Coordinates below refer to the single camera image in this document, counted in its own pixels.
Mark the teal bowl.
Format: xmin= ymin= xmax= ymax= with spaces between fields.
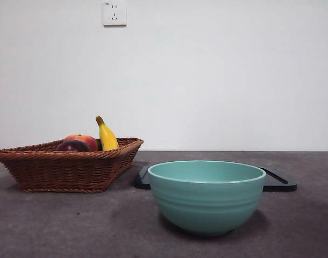
xmin=147 ymin=160 xmax=267 ymax=237

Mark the dark red plum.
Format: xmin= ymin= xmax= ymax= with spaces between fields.
xmin=55 ymin=139 xmax=91 ymax=152

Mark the yellow banana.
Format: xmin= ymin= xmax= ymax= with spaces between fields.
xmin=95 ymin=116 xmax=120 ymax=151

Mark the black rectangular tray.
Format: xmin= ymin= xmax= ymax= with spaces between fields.
xmin=133 ymin=165 xmax=297 ymax=192

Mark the red orange peach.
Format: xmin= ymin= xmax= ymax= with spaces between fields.
xmin=63 ymin=134 xmax=99 ymax=152

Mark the brown wicker basket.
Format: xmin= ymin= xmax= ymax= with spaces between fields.
xmin=0 ymin=137 xmax=144 ymax=194

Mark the white wall socket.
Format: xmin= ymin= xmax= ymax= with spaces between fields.
xmin=103 ymin=1 xmax=127 ymax=27

